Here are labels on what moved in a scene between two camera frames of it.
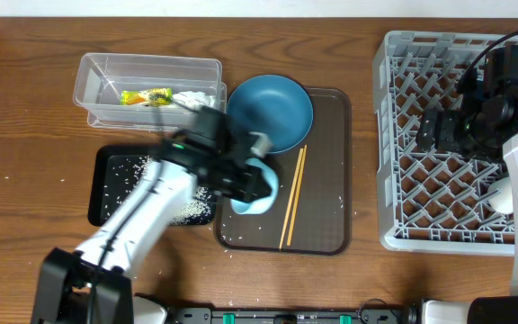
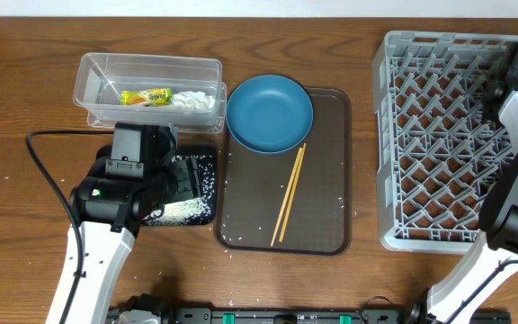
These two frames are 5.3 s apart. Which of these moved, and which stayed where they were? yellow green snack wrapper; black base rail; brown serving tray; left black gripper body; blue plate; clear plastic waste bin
Moved: left black gripper body
Stayed: yellow green snack wrapper; brown serving tray; black base rail; clear plastic waste bin; blue plate
